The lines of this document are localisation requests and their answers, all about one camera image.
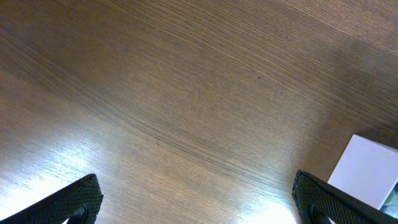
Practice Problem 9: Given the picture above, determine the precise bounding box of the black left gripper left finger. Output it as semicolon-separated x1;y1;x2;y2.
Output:
1;174;103;224

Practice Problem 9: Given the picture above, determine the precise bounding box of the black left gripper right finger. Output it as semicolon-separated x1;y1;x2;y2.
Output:
292;170;397;224

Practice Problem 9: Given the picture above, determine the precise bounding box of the green soap box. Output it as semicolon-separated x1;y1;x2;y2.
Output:
380;185;397;218

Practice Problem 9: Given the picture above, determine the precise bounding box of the white open cardboard box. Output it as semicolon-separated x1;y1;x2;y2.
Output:
328;134;397;210

